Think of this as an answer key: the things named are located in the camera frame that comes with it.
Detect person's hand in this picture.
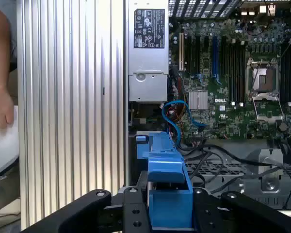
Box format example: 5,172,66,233
0,84,15,133

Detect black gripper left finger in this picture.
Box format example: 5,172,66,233
20,170,153,233

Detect blue disk wire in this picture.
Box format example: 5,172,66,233
161,100,209,146

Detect blue expansion slot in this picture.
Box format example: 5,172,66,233
212,36,219,75

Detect black expansion slot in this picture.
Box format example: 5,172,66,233
203,36,210,73
185,36,192,73
195,36,201,73

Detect silver power supply unit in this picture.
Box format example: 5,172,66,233
128,0,169,102

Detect blue disk carrier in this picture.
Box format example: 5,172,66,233
135,132,194,231

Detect silver chipset heatsink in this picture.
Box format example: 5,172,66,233
189,91,209,110

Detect metal disk bay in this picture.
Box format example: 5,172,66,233
184,148,291,212

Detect coloured power wire bundle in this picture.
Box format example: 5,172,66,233
168,67,187,127

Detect CPU socket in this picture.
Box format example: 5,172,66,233
246,58,281,94

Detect metal socket cover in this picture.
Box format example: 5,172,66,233
252,93,284,122

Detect white paper sheet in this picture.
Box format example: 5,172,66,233
0,105,20,180

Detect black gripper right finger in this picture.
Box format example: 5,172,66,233
193,187,291,233

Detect black open PC case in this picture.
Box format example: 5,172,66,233
123,0,291,212

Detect thin metal locking lever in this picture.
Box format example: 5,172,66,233
280,33,291,56
252,59,264,83

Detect black disk wire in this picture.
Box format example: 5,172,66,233
178,144,291,211

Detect green motherboard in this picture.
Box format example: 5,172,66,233
168,17,291,140

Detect beige expansion slot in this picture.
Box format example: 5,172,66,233
179,33,185,71

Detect black RAM slot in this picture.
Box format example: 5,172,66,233
227,36,234,102
280,42,287,104
240,36,246,102
234,36,240,102
222,36,228,102
286,42,291,104

